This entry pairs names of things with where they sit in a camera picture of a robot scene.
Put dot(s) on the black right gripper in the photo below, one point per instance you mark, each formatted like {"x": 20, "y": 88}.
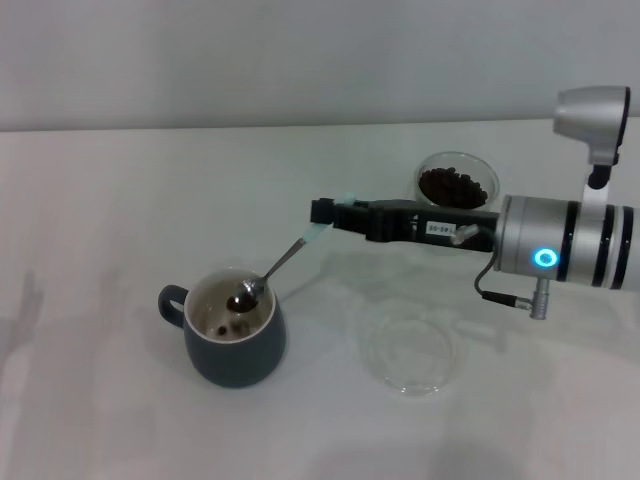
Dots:
{"x": 400, "y": 222}

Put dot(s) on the small coffee bean clump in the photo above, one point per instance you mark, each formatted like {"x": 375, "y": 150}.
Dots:
{"x": 239, "y": 303}

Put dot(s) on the dark grey ceramic mug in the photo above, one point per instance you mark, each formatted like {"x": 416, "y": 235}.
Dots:
{"x": 235, "y": 360}

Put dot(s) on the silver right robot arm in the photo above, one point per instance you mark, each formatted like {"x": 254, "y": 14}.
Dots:
{"x": 585, "y": 240}

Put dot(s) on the coffee bean pile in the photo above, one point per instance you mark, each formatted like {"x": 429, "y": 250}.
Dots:
{"x": 450, "y": 187}

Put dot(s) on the double-walled glass cup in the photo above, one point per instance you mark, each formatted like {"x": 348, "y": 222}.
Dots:
{"x": 493, "y": 173}

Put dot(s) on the clear glass saucer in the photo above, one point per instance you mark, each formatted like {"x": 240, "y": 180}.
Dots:
{"x": 415, "y": 382}

